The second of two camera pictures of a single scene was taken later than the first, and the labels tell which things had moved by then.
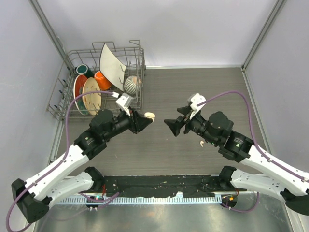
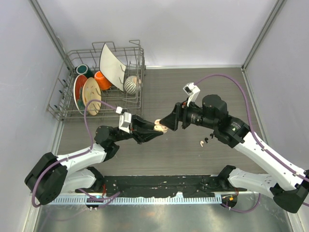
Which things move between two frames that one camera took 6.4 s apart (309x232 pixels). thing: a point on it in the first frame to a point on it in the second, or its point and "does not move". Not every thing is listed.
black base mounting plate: x=159 y=186 does not move
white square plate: x=112 y=67 does not move
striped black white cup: x=133 y=85 does not move
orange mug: x=103 y=82 does not move
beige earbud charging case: x=150 y=115 to x=158 y=126
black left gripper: x=138 y=122 to x=138 y=128
